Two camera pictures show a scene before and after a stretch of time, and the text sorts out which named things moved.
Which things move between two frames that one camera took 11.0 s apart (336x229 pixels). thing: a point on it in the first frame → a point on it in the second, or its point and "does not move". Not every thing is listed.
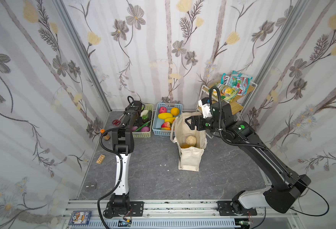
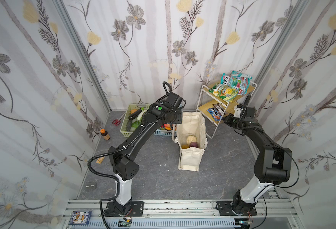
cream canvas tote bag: (189, 159) does not move
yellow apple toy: (184, 146) does not move
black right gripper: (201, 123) → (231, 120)
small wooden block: (100, 159) does not move
